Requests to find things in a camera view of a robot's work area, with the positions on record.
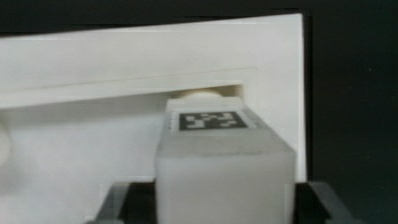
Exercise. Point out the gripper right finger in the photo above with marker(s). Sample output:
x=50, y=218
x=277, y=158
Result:
x=320, y=208

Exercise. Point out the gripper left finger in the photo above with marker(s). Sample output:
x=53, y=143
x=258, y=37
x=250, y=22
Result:
x=128, y=206

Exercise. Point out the white U-shaped fence frame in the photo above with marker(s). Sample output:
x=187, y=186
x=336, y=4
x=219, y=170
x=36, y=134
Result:
x=55, y=60

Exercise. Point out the white table leg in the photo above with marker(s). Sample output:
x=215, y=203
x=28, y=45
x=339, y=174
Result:
x=224, y=166

